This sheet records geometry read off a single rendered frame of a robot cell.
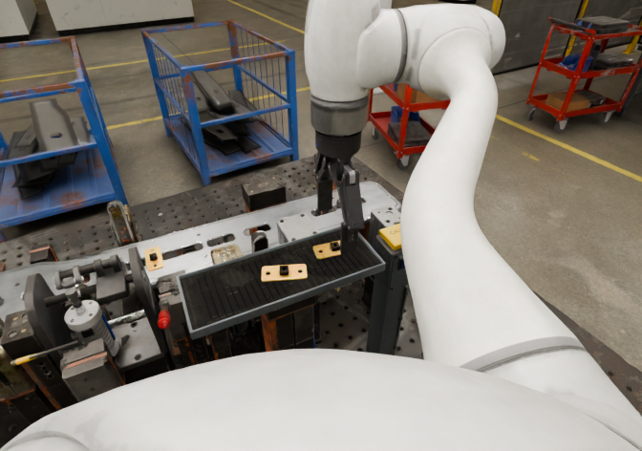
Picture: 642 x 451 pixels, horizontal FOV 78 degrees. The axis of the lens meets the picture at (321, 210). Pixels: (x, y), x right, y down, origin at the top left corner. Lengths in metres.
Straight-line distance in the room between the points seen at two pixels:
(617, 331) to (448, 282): 2.33
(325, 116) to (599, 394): 0.47
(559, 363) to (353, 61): 0.43
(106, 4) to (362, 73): 8.28
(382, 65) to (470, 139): 0.21
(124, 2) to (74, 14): 0.87
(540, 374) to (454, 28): 0.45
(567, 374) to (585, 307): 2.37
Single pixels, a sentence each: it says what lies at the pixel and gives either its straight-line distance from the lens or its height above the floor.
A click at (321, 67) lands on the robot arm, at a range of 0.58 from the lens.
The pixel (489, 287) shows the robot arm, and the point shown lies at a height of 1.51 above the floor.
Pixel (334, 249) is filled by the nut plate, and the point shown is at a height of 1.17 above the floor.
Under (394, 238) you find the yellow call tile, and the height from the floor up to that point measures 1.16.
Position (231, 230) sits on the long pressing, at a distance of 1.13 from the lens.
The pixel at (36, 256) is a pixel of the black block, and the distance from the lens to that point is 1.27.
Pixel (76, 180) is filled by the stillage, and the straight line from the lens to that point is 3.38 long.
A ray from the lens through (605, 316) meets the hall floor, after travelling 2.64.
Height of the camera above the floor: 1.70
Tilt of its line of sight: 37 degrees down
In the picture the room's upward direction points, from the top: straight up
